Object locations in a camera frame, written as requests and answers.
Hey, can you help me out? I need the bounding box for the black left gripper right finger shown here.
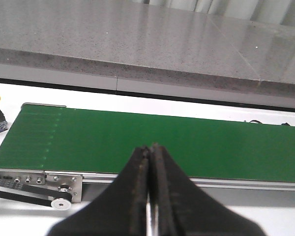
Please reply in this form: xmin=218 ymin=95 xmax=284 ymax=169
xmin=149 ymin=144 xmax=265 ymax=236

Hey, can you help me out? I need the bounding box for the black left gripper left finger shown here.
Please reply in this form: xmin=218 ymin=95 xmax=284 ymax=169
xmin=48 ymin=147 xmax=149 ymax=236

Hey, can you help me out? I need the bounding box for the silver drive pulley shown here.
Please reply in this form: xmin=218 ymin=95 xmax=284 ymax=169
xmin=51 ymin=198 xmax=72 ymax=210

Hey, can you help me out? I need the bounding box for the black drive belt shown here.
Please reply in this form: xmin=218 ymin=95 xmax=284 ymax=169
xmin=0 ymin=179 xmax=72 ymax=207

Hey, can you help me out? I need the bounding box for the steel conveyor end plate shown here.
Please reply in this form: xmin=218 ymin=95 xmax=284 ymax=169
xmin=0 ymin=169 xmax=46 ymax=186

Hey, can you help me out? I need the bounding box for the green conveyor belt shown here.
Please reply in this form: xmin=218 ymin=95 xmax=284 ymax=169
xmin=0 ymin=105 xmax=295 ymax=182

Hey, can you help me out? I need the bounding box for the grey stone counter slab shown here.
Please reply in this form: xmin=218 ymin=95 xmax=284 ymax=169
xmin=209 ymin=16 xmax=295 ymax=108
xmin=0 ymin=0 xmax=261 ymax=99

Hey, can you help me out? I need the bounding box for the grey stone counter slab right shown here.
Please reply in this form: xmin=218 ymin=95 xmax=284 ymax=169
xmin=209 ymin=16 xmax=295 ymax=108

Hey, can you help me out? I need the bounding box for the aluminium conveyor frame rail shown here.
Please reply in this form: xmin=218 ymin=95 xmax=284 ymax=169
xmin=82 ymin=173 xmax=295 ymax=191

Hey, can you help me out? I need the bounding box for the steel conveyor support bracket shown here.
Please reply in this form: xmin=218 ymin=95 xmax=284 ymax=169
xmin=45 ymin=172 xmax=83 ymax=203

